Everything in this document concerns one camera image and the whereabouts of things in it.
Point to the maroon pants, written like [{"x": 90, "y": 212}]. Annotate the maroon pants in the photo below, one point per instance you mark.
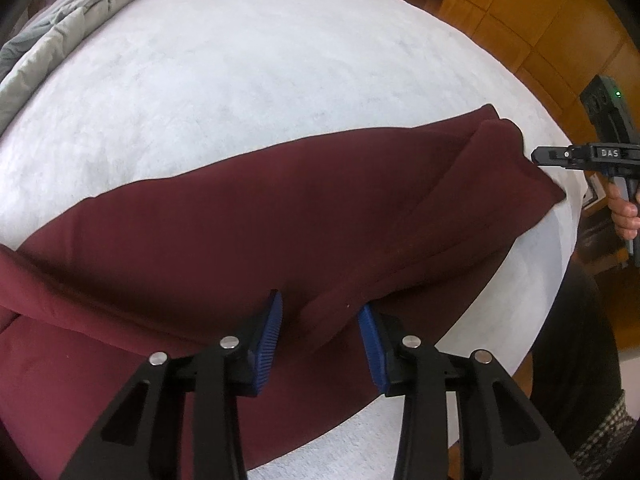
[{"x": 412, "y": 221}]

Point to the grey duvet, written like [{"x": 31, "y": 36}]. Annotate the grey duvet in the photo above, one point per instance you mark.
[{"x": 43, "y": 44}]

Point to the wooden desk cabinet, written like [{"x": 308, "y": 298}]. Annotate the wooden desk cabinet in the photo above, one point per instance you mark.
[{"x": 554, "y": 47}]

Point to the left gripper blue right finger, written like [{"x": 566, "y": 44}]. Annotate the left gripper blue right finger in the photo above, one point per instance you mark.
[{"x": 501, "y": 434}]

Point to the person's right hand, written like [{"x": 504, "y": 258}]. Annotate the person's right hand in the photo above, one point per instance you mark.
[{"x": 624, "y": 214}]

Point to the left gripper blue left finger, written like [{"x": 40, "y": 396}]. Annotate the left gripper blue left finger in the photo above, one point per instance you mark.
[{"x": 140, "y": 434}]

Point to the checkered right sleeve forearm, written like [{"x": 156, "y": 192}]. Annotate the checkered right sleeve forearm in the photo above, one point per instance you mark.
[{"x": 600, "y": 450}]

